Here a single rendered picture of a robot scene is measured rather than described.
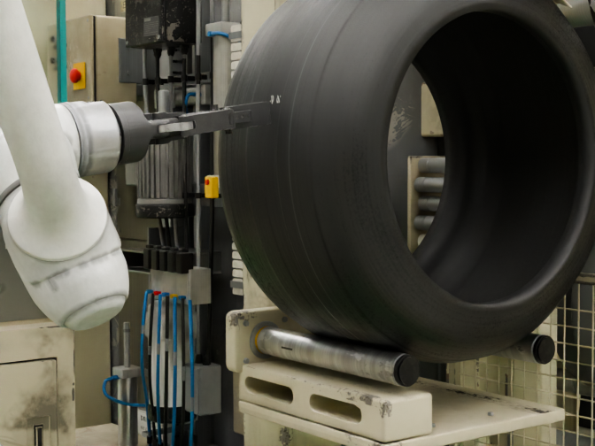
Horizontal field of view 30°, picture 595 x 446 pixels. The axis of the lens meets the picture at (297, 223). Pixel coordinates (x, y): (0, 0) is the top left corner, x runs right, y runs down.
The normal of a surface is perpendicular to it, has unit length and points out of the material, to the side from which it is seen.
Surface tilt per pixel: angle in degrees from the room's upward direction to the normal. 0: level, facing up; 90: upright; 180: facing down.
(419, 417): 90
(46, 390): 90
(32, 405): 90
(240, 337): 90
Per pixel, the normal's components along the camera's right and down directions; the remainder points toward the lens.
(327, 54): -0.54, -0.39
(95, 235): 0.62, -0.11
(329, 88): -0.16, -0.19
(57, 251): 0.13, 0.15
